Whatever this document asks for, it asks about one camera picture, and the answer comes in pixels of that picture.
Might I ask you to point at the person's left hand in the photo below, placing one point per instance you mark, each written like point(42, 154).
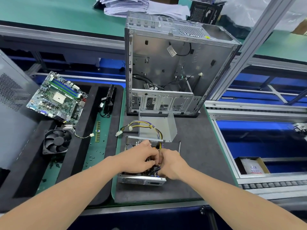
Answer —
point(134, 158)

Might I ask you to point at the person's right hand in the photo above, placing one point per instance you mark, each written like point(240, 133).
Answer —
point(173, 164)

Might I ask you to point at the person's right fingers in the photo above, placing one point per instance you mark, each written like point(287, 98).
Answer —
point(162, 162)

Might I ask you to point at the person's left fingers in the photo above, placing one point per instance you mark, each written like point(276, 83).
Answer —
point(150, 153)

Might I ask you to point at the silver power supply unit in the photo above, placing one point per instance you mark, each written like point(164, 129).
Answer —
point(141, 170)

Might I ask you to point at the person's left forearm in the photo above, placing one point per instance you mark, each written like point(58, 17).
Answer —
point(57, 198)

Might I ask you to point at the person's right forearm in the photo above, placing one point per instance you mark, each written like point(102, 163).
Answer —
point(242, 201)

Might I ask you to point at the screwdriver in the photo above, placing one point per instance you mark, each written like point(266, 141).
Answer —
point(179, 147)

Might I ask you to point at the silver power supply cover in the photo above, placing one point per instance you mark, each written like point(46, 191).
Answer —
point(158, 126)

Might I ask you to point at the grey work mat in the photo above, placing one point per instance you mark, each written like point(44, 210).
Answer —
point(191, 155)

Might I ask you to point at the scattered small black screws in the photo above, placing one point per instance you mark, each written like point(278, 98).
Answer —
point(94, 153)

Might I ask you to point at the green memory module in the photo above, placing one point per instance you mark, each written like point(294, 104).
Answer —
point(98, 131)

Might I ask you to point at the black disk drive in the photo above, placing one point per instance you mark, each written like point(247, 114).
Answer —
point(109, 99)

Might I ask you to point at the black foam tray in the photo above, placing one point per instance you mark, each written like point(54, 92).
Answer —
point(72, 146)

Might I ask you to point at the brown cardboard box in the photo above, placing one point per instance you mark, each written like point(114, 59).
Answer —
point(251, 165)

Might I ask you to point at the silver computer case chassis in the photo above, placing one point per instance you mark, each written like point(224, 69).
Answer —
point(177, 67)

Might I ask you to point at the white plastic bag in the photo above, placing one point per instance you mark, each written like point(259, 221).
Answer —
point(252, 167)

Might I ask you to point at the black cooling fan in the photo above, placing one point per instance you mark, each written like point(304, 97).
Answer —
point(57, 142)

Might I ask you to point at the green computer motherboard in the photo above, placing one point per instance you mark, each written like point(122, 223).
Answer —
point(58, 98)

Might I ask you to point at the grey case side panel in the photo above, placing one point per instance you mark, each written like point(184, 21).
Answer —
point(14, 112)

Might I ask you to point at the stack of white papers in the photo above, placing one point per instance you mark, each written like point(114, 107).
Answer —
point(144, 7)

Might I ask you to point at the black cardboard box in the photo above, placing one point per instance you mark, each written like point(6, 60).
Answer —
point(206, 11)

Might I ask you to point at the clear plastic sheet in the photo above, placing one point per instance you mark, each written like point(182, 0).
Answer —
point(259, 11)

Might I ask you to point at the roller conveyor rail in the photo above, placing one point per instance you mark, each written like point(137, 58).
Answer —
point(263, 112)

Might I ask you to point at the aluminium frame post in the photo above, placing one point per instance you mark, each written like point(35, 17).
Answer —
point(254, 43)

